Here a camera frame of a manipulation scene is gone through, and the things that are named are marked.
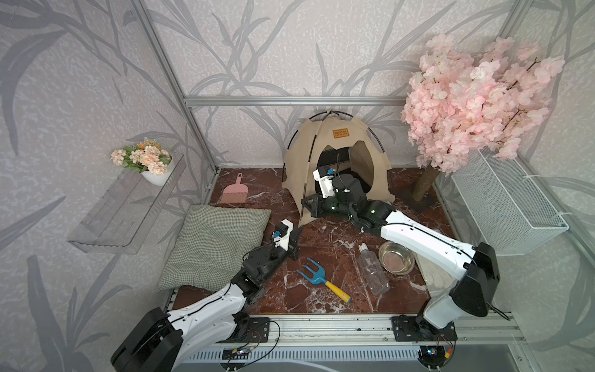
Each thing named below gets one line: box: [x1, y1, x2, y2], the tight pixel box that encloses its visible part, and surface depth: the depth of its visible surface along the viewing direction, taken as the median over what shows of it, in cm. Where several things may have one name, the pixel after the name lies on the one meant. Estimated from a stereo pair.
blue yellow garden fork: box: [297, 257, 352, 304], surface depth 85 cm
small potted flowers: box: [110, 138, 175, 186], surface depth 64 cm
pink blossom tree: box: [401, 34, 565, 202], surface depth 68 cm
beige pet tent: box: [282, 110, 396, 228], surface depth 86 cm
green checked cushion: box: [157, 203, 272, 292], surface depth 93 cm
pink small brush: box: [220, 172, 249, 204], surface depth 110 cm
